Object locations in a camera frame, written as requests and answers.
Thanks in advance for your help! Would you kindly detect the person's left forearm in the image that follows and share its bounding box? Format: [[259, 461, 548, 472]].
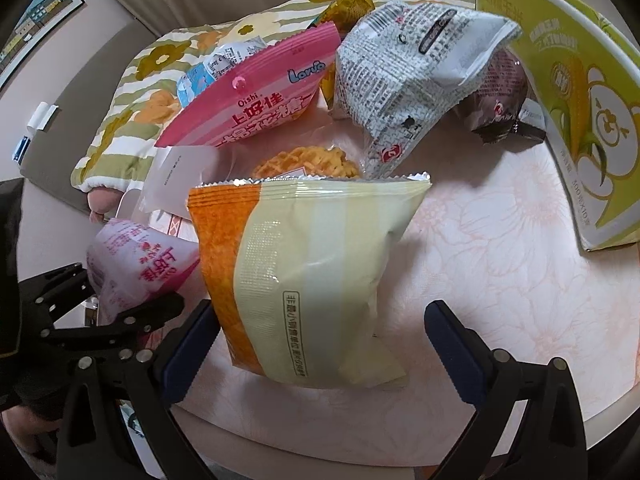
[[0, 402, 61, 461]]

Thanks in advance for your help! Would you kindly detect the white wall clip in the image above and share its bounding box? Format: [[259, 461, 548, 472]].
[[27, 102, 59, 131]]

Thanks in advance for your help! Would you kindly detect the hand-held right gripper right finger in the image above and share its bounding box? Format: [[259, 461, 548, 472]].
[[424, 300, 588, 480]]

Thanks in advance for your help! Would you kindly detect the framed wall picture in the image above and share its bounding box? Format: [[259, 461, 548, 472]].
[[0, 0, 83, 91]]

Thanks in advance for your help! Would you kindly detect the green striped floral blanket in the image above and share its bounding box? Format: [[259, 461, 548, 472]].
[[70, 0, 481, 196]]

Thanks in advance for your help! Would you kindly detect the grey brown padded headboard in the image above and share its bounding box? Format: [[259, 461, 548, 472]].
[[20, 25, 166, 216]]

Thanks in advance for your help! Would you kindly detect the green cardboard box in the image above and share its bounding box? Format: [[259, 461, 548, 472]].
[[474, 0, 640, 253]]

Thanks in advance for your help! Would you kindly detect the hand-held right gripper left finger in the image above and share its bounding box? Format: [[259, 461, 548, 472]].
[[55, 299, 221, 480]]

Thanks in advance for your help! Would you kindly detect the grey white printed snack bag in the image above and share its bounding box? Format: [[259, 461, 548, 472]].
[[332, 1, 523, 179]]

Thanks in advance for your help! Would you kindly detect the pink striped snack bag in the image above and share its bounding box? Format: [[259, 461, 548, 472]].
[[154, 21, 341, 148]]

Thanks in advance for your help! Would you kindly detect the dark purple snack bag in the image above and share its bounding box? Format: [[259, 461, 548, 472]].
[[457, 55, 546, 145]]

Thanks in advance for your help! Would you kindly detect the pink plush cushion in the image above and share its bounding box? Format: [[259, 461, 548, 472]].
[[87, 187, 126, 223]]

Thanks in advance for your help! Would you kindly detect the orange and cream snack bag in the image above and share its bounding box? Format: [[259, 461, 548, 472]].
[[187, 170, 432, 390]]

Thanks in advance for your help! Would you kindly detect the yellow snack packet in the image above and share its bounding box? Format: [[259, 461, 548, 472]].
[[307, 0, 376, 106]]

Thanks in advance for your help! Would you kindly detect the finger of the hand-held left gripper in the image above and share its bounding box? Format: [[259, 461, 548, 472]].
[[41, 291, 185, 367], [17, 261, 97, 320]]

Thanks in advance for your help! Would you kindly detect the blue and white snack bag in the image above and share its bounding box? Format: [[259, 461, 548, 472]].
[[177, 35, 268, 110]]

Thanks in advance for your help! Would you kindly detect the clear waffle cookie packet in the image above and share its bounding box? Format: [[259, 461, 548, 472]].
[[140, 144, 363, 213]]

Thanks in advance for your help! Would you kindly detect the small pink snack bag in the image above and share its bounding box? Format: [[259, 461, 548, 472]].
[[86, 217, 201, 326]]

